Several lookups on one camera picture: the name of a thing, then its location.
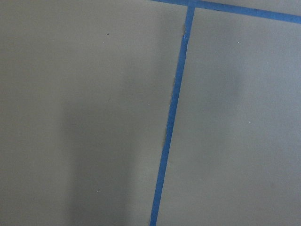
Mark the blue tape line lengthwise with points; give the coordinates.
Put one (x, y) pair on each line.
(172, 113)

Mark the blue tape line crosswise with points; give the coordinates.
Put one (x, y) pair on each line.
(236, 10)

